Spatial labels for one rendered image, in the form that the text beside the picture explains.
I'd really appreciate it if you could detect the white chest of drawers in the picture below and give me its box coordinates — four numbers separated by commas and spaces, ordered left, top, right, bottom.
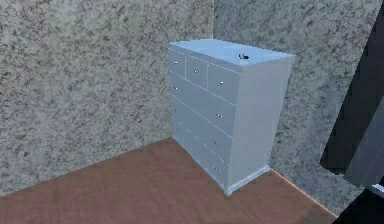
167, 38, 297, 197

